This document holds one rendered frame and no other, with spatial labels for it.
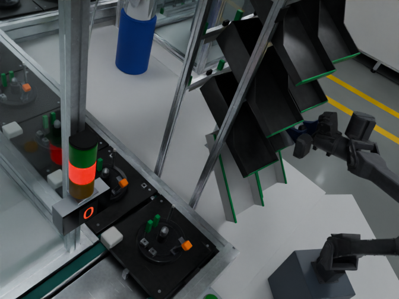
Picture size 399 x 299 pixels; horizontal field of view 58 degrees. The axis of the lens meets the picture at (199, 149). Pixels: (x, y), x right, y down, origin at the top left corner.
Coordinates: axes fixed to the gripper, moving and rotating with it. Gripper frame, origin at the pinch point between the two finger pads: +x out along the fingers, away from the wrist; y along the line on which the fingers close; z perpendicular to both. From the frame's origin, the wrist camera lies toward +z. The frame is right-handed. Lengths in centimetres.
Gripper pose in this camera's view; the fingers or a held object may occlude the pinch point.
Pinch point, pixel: (299, 129)
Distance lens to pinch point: 108.0
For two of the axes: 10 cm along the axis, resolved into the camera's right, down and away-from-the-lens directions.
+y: -6.8, 4.2, -6.0
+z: 0.3, -8.1, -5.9
